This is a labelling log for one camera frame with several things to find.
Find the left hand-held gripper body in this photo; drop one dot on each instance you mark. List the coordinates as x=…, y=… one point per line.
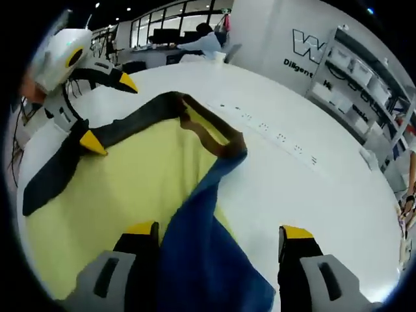
x=58, y=58

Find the black computer monitor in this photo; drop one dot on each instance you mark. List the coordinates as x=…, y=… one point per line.
x=165, y=35

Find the pink hanging bag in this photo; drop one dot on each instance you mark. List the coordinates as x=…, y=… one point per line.
x=226, y=21

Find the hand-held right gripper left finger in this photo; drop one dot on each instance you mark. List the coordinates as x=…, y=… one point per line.
x=130, y=269

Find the crumpled white tissue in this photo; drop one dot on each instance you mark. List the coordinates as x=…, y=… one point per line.
x=369, y=157

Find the white paper cup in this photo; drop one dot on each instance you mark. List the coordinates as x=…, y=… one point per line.
x=218, y=57

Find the office desk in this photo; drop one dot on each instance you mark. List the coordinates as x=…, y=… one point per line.
x=146, y=55

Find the person's left hand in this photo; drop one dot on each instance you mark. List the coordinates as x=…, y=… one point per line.
x=31, y=89

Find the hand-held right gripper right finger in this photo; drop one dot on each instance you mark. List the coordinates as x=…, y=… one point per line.
x=308, y=276

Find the grey storage shelf with boxes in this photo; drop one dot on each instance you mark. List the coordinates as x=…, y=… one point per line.
x=360, y=71

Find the grey laptop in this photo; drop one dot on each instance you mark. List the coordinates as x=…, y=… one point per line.
x=233, y=52

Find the yellow blue grey garment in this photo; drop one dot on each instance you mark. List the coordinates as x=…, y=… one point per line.
x=130, y=182

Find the grey metal shelf rack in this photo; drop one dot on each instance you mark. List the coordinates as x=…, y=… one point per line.
x=321, y=63

